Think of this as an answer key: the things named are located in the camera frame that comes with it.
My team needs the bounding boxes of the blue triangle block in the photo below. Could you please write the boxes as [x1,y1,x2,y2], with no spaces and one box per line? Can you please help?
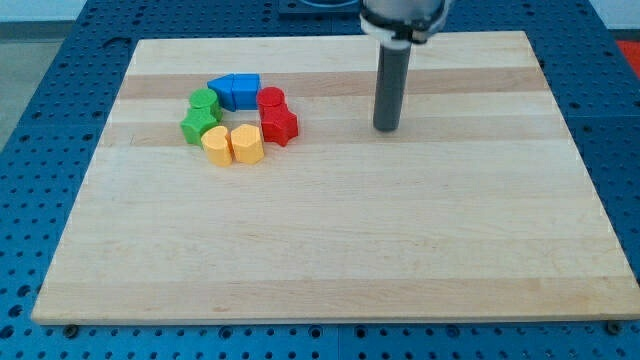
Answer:
[207,74,236,112]

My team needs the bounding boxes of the green star block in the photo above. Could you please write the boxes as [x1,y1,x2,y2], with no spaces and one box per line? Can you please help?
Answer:
[180,108,219,146]

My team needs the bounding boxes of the green circle block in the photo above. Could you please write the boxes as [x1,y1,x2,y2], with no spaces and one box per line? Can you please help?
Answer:
[189,88,223,121]

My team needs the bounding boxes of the blue cube block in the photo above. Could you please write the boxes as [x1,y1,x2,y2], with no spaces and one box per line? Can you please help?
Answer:
[232,73,261,110]

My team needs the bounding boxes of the blue perforated table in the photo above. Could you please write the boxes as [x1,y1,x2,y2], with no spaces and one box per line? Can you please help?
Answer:
[1,0,639,359]

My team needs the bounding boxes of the yellow heart block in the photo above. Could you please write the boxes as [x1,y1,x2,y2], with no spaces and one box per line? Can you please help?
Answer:
[201,126,233,167]

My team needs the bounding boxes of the red star block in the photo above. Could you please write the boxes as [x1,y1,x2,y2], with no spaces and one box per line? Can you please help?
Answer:
[261,105,299,147]

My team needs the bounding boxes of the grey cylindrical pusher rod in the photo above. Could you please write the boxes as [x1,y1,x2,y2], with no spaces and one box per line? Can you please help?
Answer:
[373,46,411,132]

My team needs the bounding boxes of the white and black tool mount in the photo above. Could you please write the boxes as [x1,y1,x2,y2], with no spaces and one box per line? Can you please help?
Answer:
[360,0,452,49]

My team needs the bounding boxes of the yellow hexagon block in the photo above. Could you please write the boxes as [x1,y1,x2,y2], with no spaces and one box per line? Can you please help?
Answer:
[231,124,264,164]

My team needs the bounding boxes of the light wooden board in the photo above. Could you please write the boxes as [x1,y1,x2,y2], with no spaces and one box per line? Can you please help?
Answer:
[32,31,639,325]

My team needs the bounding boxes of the red circle block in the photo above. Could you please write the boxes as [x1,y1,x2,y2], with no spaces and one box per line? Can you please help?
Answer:
[256,86,285,110]

